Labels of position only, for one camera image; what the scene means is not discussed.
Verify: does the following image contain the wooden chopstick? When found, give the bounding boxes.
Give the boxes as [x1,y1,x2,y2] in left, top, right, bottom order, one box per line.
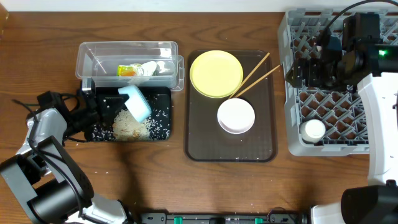
[233,65,280,98]
[228,52,270,99]

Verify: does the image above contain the white plastic cup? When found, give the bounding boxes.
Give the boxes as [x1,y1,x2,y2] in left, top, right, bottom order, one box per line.
[300,119,326,143]

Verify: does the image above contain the dark brown serving tray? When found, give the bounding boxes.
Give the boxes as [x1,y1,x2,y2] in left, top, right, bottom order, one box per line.
[183,49,278,163]

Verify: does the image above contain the light blue bowl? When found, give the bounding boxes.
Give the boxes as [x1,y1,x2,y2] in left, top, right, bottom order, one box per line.
[118,85,152,123]

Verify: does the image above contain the clear plastic waste bin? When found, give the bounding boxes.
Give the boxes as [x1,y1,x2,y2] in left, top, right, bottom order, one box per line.
[75,41,185,91]

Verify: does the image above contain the colourful snack wrapper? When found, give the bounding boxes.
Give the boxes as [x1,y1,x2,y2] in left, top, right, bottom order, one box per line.
[116,63,144,77]

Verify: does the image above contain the grey dishwasher rack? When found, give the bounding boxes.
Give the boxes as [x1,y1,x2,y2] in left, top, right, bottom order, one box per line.
[277,7,398,157]

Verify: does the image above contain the black cable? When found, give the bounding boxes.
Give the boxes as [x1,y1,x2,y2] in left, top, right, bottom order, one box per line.
[11,93,94,224]
[323,0,398,41]

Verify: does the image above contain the rice and food scraps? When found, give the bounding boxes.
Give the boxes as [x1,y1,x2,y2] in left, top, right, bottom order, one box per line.
[90,93,171,142]

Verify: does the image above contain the black rectangular tray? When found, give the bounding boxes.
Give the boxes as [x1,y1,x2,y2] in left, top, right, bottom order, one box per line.
[84,86,172,142]

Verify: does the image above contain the right black cable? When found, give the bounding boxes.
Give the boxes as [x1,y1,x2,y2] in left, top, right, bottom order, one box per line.
[323,0,398,41]

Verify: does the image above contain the left black cable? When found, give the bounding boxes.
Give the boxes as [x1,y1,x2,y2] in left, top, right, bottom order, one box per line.
[11,93,94,224]

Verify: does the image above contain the yellow plate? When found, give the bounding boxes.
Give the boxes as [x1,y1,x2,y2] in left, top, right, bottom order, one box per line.
[190,50,243,98]

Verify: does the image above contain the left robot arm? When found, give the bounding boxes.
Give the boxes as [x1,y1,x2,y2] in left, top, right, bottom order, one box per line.
[1,91,135,223]

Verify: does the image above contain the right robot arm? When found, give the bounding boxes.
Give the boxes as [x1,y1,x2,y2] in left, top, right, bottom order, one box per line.
[285,13,397,223]

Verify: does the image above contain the pink bowl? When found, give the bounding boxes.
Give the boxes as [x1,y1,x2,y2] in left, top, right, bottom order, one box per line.
[217,98,256,134]

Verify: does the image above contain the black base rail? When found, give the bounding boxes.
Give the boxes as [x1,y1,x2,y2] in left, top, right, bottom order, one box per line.
[139,210,311,224]

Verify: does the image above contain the white tissue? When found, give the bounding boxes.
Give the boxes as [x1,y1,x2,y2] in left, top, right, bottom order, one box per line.
[141,61,157,77]

